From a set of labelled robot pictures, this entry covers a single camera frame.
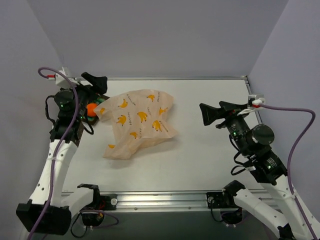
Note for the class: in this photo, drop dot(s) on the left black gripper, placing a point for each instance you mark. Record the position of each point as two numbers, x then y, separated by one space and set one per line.
88 89

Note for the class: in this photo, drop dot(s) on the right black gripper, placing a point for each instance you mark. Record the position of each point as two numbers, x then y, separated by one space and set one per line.
225 114

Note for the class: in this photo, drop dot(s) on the orange fake fruit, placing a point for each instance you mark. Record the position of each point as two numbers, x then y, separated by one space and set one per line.
90 109

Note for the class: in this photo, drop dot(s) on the banana print plastic bag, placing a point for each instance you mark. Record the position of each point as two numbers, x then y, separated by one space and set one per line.
139 120

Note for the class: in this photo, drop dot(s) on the fake strawberry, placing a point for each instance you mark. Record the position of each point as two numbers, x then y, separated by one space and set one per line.
100 100

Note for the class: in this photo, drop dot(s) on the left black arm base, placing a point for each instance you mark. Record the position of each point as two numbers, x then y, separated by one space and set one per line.
94 214

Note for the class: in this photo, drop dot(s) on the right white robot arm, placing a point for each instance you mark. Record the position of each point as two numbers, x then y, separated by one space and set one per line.
292 220

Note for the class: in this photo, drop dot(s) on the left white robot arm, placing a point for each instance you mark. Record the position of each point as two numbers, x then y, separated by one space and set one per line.
46 212

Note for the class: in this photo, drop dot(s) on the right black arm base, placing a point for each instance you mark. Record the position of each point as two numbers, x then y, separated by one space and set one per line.
223 209

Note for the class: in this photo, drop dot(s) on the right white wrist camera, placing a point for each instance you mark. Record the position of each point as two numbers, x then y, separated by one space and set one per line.
255 101

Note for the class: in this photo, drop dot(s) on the aluminium front rail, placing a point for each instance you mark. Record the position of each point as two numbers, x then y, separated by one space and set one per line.
161 201

